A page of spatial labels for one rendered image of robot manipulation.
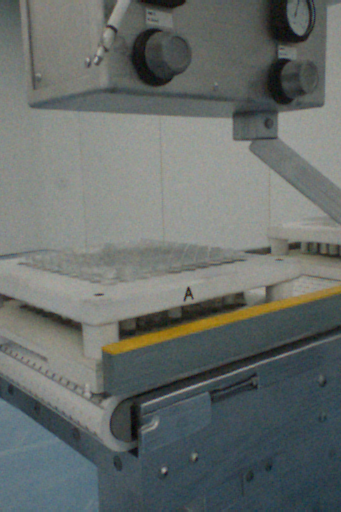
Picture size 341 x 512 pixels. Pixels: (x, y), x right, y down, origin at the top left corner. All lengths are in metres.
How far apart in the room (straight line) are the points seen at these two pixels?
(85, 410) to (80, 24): 0.28
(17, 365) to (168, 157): 4.70
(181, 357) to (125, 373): 0.05
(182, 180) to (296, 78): 4.66
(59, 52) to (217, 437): 0.33
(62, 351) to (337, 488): 0.44
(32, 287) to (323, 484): 0.44
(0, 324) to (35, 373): 0.07
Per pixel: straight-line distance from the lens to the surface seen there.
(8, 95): 6.61
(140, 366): 0.42
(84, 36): 0.37
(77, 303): 0.42
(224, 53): 0.42
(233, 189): 4.73
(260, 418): 0.54
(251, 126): 0.49
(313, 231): 0.84
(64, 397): 0.48
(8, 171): 6.52
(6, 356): 0.58
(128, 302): 0.42
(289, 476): 0.69
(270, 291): 0.56
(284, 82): 0.44
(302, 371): 0.56
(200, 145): 4.94
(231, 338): 0.48
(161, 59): 0.35
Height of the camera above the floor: 1.00
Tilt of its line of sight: 9 degrees down
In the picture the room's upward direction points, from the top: 2 degrees counter-clockwise
